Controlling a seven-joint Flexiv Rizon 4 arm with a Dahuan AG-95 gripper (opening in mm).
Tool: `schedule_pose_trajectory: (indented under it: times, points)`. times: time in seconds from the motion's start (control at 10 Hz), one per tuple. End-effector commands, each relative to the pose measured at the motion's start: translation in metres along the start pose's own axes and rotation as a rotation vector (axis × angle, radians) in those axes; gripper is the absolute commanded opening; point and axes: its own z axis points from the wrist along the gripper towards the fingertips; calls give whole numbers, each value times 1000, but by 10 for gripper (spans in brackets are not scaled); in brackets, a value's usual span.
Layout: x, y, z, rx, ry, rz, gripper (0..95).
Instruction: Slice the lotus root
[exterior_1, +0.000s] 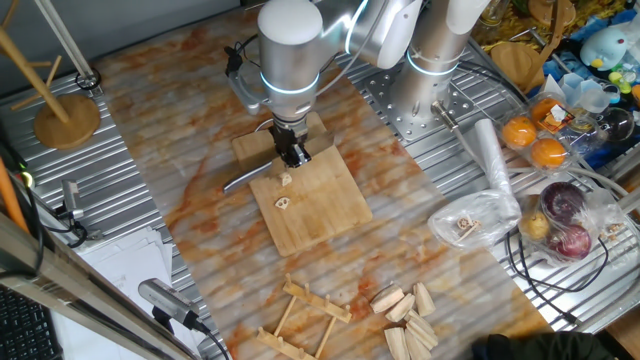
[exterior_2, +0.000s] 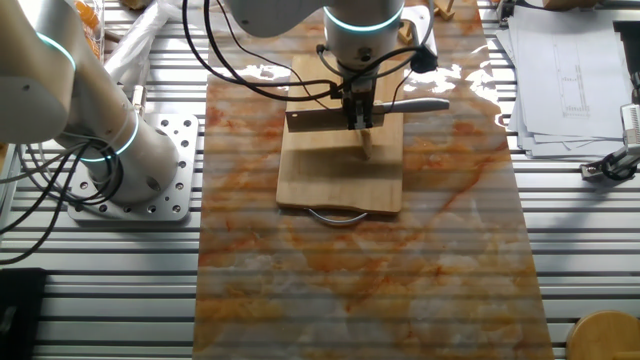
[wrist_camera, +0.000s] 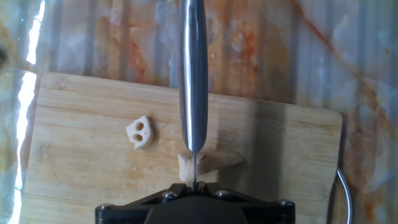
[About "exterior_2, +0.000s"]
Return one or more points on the wooden cutting board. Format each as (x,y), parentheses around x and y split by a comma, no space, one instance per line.
(330,175)

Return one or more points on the orange fruit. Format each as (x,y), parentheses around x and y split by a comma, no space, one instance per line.
(90,25)

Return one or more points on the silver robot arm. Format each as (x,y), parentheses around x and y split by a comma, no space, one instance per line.
(45,90)

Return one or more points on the orange marble pattern mat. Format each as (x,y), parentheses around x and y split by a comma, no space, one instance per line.
(350,275)

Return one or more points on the black box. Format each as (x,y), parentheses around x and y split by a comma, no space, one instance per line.
(20,315)

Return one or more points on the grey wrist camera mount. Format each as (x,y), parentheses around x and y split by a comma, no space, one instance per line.
(420,30)

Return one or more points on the clear plastic fruit tray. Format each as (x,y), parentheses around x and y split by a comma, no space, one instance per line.
(99,30)

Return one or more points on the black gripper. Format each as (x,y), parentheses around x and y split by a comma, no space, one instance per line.
(356,82)

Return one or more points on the wooden knife rack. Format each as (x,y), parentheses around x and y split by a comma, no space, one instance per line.
(445,10)

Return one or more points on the long lotus root piece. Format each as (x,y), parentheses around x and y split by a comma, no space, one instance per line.
(366,145)

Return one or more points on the steel cleaver knife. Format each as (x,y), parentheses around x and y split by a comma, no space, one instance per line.
(315,120)

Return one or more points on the clear plastic bag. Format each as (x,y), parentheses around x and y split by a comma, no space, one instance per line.
(132,47)

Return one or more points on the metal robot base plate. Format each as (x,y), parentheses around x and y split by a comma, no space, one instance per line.
(180,165)

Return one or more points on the stack of white papers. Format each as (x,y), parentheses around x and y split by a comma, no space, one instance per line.
(565,75)

